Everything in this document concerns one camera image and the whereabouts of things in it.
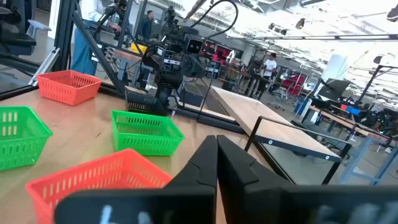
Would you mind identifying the red chair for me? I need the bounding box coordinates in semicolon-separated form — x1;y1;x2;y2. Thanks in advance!
281;74;307;96

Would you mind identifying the pale plastic stool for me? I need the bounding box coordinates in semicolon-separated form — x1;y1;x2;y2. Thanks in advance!
25;19;52;40

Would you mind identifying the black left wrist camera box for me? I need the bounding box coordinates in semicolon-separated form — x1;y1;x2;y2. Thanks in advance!
185;37;205;55

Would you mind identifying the overhead beam with light strip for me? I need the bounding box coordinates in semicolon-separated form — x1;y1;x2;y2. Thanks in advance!
226;33;398;42

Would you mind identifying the orange plastic slotted basket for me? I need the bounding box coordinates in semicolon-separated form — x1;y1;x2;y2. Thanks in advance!
25;148;174;224
36;70;103;106

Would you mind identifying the silver aluminium bar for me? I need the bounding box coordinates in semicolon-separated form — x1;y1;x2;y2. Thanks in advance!
29;47;60;86

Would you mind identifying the black aluminium table frame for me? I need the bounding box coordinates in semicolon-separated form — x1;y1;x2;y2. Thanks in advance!
0;0;246;135

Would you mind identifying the yellow box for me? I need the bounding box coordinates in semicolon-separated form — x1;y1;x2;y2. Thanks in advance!
130;42;148;55

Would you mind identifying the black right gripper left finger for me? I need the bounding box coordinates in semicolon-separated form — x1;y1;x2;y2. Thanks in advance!
54;135;218;224

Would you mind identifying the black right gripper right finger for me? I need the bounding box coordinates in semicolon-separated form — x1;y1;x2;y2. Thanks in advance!
217;135;398;224

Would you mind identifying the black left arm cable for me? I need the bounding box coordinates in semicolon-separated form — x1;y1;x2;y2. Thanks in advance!
188;0;240;41

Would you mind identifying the wooden workbench with grey legs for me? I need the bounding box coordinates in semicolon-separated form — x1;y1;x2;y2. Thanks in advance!
307;104;398;186

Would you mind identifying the black plastic slotted basket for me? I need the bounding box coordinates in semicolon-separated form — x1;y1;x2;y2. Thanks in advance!
124;89;169;116

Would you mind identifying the black monitor screen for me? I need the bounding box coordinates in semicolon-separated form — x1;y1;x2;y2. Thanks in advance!
317;78;351;102

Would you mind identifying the black office chair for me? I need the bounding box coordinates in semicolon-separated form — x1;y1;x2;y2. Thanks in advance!
0;0;37;57

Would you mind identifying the green plastic slotted basket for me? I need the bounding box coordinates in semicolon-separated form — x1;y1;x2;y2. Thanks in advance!
0;105;53;171
111;110;185;157

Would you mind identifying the blue bin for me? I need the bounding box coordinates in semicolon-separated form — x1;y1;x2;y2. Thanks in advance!
294;98;309;116

